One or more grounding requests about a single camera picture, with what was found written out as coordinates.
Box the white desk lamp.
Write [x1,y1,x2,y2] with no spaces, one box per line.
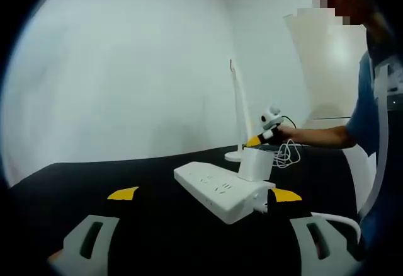
[224,58,253,162]

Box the person's right hand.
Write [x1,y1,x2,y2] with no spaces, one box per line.
[273,124,300,146]

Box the white power strip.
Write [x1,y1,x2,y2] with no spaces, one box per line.
[174,161,276,226]

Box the grey chest-worn device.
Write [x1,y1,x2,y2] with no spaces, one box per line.
[376,58,403,112]

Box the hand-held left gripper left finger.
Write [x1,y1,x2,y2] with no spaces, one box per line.
[47,187,141,270]

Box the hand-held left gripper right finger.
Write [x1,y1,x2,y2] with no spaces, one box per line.
[266,188,363,270]

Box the person's left hand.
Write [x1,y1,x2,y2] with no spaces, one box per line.
[46,249,66,262]

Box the white chest device strap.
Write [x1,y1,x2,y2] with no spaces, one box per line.
[358,67,390,219]

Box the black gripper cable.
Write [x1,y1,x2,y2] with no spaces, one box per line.
[280,115,298,129]

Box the thin white lamp cable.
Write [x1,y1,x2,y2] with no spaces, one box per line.
[272,139,302,170]

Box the white desk lamp plug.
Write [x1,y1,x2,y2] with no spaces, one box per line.
[237,147,274,182]

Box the person's neck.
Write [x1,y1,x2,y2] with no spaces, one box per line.
[361,1,396,66]

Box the thick white power strip cable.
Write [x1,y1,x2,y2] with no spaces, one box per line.
[254,198,362,246]

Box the person's blue shirt torso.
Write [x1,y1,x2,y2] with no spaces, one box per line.
[346,50,403,251]

